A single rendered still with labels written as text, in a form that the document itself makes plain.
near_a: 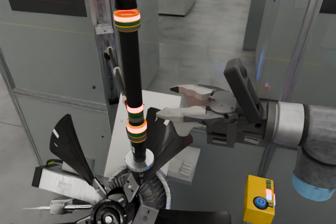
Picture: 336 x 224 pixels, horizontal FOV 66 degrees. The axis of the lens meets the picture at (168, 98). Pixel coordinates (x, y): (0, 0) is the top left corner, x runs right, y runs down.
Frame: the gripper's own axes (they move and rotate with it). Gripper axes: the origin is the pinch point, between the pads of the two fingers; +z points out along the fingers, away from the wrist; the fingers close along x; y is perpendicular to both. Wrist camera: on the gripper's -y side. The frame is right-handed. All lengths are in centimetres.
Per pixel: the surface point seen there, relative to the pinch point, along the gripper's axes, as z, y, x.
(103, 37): 42, 7, 46
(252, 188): -22, 59, 30
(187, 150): 12, 79, 63
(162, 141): 7.4, 25.3, 13.1
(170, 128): 5.5, 22.3, 16.2
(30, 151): 187, 155, 95
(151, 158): 5.2, 18.6, -0.1
